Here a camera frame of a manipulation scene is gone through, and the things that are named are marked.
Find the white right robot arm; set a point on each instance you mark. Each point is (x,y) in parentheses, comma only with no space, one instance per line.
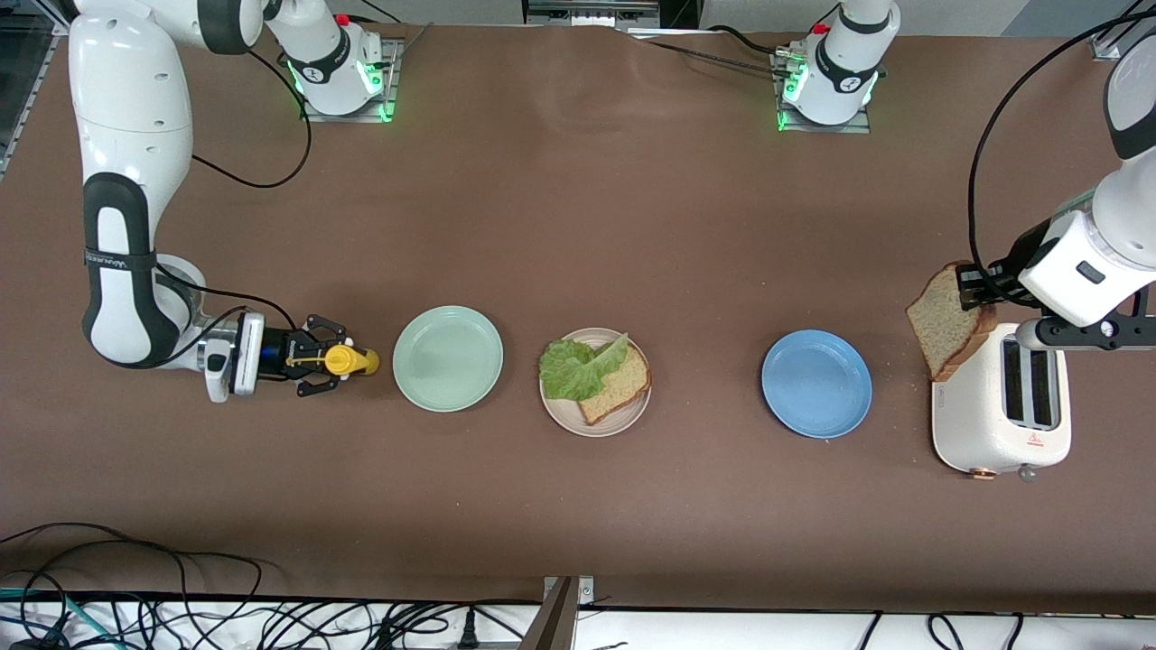
(126,90)

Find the beige plate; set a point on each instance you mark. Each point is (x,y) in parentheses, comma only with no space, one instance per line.
(564,417)

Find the yellow mustard squeeze bottle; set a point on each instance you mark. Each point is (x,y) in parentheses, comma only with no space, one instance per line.
(361,361)

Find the blue plate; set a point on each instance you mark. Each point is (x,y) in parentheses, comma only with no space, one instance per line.
(816,385)

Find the aluminium frame profile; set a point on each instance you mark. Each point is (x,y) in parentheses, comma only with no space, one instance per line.
(1104,47)

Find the green lettuce leaf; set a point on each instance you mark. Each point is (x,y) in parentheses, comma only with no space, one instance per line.
(573,370)

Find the white two-slot toaster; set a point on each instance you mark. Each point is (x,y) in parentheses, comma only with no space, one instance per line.
(971,424)

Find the metal table bracket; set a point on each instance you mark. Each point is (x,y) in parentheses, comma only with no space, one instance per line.
(555,623)

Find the black power plug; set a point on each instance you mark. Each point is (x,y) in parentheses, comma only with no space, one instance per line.
(468,632)

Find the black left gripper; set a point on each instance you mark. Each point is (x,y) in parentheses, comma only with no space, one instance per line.
(1010,268)

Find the brown bread slice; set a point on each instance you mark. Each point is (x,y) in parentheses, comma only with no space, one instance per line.
(623,388)
(944,329)

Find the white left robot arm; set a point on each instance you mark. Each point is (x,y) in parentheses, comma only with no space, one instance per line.
(1133,208)

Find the mint green plate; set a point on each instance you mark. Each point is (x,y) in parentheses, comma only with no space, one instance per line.
(447,359)

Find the metal rack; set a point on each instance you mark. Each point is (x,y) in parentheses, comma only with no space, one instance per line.
(591,13)

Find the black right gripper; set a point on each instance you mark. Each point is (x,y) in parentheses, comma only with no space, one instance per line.
(291,350)

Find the aluminium frame rail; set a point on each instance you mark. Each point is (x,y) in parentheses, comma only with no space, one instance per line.
(27,99)

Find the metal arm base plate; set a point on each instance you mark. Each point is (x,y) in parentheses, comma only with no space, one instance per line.
(831,130)
(343,118)

